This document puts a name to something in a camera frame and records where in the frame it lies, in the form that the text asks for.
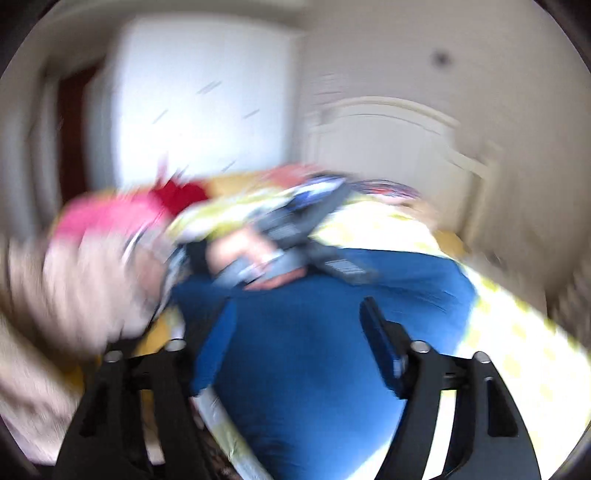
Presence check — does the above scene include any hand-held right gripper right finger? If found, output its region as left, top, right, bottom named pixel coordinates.
left=359, top=296, right=542, bottom=480

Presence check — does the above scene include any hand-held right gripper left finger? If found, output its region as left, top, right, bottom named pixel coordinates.
left=53, top=298, right=239, bottom=480

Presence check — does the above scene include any blue down jacket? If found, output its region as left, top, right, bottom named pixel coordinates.
left=168, top=247, right=479, bottom=480

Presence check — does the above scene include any person's left forearm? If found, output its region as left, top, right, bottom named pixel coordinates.
left=0, top=235, right=174, bottom=464

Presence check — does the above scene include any person's left hand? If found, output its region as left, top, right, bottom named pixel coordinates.
left=205, top=228, right=306, bottom=292

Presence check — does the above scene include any floral patterned pillow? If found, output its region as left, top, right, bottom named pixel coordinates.
left=351, top=179, right=419, bottom=205

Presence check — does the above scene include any red cloth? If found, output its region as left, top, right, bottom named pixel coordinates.
left=154, top=178, right=209, bottom=207

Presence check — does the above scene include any yellow checkered blanket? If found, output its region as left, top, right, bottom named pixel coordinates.
left=134, top=173, right=591, bottom=480

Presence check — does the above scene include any white bed headboard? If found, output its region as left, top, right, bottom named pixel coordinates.
left=305, top=96, right=505, bottom=241

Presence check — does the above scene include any white wardrobe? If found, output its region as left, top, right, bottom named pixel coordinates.
left=83, top=18, right=297, bottom=191

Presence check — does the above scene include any pink cloth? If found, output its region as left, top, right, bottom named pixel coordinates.
left=54, top=190, right=172, bottom=238

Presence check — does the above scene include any dark brown door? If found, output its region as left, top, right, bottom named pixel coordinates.
left=54, top=65, right=103, bottom=210

